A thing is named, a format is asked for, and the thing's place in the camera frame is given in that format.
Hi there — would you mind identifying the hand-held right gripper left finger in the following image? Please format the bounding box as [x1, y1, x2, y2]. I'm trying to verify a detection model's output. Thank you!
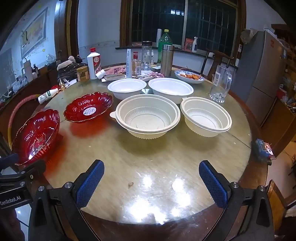
[28, 159, 105, 241]

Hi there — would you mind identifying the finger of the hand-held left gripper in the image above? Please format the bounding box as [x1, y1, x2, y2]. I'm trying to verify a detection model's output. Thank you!
[0, 152, 20, 171]
[14, 159, 46, 181]

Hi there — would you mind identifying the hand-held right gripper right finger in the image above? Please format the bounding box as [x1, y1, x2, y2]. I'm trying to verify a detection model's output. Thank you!
[199, 160, 277, 241]

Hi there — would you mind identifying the red scalloped bowl with sticker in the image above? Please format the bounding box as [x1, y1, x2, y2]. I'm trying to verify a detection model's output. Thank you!
[63, 91, 114, 124]

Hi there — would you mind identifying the cream plastic bowl with tab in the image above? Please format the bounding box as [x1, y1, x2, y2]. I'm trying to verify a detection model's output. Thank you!
[109, 94, 181, 139]

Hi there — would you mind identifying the small white foam bowl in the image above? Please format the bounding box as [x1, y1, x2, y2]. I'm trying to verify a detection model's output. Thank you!
[107, 78, 147, 100]

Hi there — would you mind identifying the large white foam bowl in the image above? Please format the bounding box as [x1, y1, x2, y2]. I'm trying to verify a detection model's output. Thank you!
[148, 77, 194, 105]

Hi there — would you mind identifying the blue packet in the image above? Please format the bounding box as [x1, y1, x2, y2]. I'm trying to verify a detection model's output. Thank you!
[255, 138, 274, 159]

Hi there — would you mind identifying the white bottle with green label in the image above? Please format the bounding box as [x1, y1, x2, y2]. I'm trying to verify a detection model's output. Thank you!
[38, 88, 59, 105]

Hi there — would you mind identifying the wooden sideboard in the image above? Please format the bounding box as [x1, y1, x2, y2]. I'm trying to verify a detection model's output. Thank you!
[0, 62, 58, 139]

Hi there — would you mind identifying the white tumbler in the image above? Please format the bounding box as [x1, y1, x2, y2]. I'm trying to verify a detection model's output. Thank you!
[22, 59, 34, 82]

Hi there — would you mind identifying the dark jacket with fur trim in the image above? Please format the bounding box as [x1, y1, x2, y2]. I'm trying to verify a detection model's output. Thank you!
[57, 55, 88, 81]

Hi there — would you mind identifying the glass mug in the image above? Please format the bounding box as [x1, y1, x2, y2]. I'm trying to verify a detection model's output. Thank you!
[209, 65, 233, 103]

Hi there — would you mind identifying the amber jar with gold lid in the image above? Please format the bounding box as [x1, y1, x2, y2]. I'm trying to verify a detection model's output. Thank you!
[76, 66, 90, 82]

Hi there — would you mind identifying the blue patterned plate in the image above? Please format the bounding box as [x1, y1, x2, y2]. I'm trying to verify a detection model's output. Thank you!
[174, 70, 205, 84]

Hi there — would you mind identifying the orange fried food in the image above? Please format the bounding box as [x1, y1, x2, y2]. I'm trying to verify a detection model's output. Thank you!
[180, 72, 201, 80]

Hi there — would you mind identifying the pink sliced meat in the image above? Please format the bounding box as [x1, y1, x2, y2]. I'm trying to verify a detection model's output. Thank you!
[104, 65, 127, 75]

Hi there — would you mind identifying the white liquor bottle red cap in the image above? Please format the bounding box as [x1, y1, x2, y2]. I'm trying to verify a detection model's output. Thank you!
[87, 48, 102, 80]

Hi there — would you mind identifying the grey refrigerator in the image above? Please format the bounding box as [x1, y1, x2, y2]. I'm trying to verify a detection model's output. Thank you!
[245, 30, 288, 127]

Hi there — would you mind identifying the white tube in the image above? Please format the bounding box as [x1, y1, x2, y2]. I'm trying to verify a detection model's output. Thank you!
[126, 49, 133, 79]

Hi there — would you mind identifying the small clear liquor bottle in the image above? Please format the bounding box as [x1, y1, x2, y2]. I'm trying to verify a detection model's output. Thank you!
[131, 51, 142, 76]

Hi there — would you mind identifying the wooden chair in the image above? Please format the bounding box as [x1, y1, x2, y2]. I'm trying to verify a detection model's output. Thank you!
[200, 49, 238, 81]

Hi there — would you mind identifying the steel thermos flask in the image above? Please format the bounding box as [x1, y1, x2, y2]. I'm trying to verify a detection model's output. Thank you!
[160, 44, 175, 77]

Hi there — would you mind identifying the cluttered wooden shelf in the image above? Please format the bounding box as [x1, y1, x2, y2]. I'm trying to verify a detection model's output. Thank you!
[272, 23, 296, 112]

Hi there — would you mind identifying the clear bottle with black cap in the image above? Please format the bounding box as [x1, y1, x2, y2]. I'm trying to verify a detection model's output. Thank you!
[141, 41, 153, 71]

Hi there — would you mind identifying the green plastic bottle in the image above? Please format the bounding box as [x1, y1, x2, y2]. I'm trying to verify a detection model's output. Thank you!
[157, 29, 173, 66]

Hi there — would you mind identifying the framed wall picture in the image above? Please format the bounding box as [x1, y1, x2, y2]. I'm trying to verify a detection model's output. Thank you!
[20, 7, 49, 58]

